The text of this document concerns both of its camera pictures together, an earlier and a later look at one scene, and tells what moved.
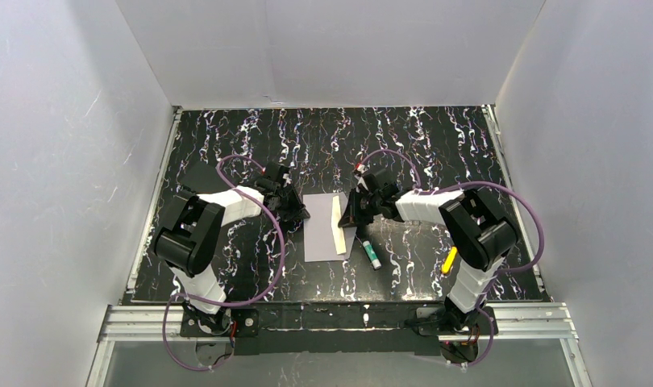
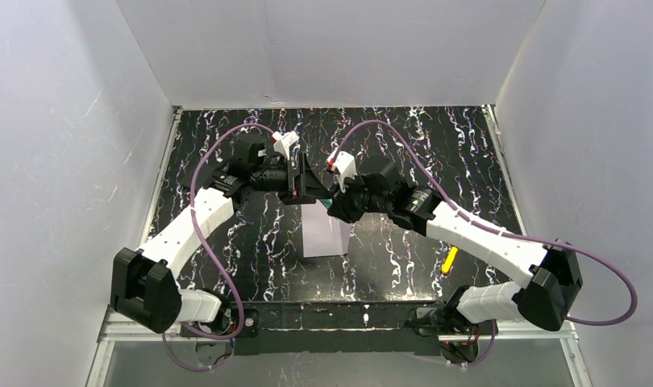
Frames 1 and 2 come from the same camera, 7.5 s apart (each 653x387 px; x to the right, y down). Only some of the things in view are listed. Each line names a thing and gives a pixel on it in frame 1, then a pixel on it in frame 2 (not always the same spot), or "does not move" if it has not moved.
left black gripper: (290, 205) → (295, 177)
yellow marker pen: (450, 260) does not move
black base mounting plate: (339, 330) does not move
